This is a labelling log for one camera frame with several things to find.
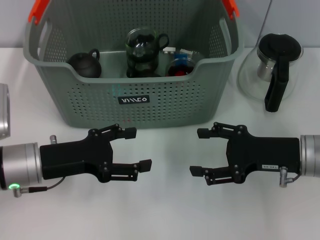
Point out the white toy brick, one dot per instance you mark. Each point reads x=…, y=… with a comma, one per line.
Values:
x=170, y=50

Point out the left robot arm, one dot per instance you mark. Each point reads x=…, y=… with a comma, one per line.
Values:
x=22, y=165

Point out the grey perforated plastic storage bin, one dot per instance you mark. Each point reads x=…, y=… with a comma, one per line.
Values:
x=162, y=105

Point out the dark red arch brick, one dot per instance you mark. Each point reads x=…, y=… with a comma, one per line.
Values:
x=180, y=72

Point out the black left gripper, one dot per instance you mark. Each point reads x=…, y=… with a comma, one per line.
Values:
x=75, y=157

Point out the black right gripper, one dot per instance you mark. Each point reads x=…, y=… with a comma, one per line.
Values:
x=265, y=155

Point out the glass teacup with black base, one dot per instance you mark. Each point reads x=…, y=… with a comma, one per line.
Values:
x=140, y=45
x=142, y=70
x=193, y=66

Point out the black clay teapot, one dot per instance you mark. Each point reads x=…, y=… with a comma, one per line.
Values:
x=85, y=66

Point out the blue toy brick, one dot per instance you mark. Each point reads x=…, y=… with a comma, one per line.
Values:
x=181, y=56

